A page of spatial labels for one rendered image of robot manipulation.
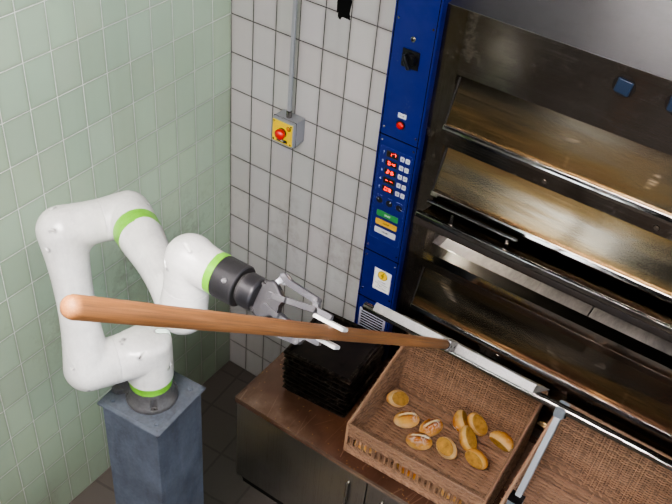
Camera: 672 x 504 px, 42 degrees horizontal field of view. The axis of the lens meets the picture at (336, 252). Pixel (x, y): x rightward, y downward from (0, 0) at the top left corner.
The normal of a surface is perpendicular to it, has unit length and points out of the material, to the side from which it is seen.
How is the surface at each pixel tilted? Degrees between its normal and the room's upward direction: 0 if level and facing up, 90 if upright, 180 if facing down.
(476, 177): 70
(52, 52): 90
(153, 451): 90
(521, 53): 90
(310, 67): 90
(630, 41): 0
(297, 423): 0
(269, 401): 0
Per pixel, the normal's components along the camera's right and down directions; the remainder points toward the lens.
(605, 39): 0.08, -0.76
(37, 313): 0.82, 0.41
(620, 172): -0.50, 0.20
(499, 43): -0.56, 0.49
